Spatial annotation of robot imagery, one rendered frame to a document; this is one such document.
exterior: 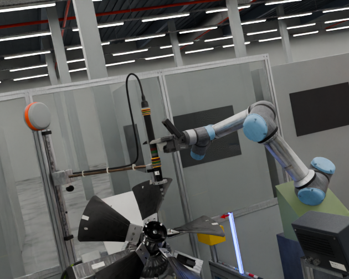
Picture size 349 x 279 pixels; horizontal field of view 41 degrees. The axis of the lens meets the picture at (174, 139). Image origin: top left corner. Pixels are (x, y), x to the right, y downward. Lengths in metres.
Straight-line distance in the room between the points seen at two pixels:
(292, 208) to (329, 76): 4.06
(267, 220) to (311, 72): 3.10
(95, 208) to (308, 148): 4.19
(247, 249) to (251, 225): 0.17
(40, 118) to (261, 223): 1.71
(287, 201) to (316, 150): 3.76
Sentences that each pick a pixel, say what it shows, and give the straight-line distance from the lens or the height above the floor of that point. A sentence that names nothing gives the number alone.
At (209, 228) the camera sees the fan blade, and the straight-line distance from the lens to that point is 2.33.
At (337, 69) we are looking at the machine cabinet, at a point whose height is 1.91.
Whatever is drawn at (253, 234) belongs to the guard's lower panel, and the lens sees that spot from 3.41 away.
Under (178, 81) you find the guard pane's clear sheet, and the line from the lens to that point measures 3.12.
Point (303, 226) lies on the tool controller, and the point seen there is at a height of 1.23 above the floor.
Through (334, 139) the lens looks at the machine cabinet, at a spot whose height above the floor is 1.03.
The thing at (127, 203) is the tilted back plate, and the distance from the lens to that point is 2.62.
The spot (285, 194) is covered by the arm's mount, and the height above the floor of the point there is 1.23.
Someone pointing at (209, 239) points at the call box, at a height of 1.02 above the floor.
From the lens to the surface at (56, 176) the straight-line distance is 2.62.
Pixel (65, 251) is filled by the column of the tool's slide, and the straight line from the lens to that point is 2.73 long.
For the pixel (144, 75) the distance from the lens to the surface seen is 3.03.
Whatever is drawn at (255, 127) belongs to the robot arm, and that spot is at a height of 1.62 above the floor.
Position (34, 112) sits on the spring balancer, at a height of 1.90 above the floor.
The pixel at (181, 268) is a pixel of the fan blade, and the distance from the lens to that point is 2.20.
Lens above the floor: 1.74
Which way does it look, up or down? 3 degrees down
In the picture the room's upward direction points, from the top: 11 degrees counter-clockwise
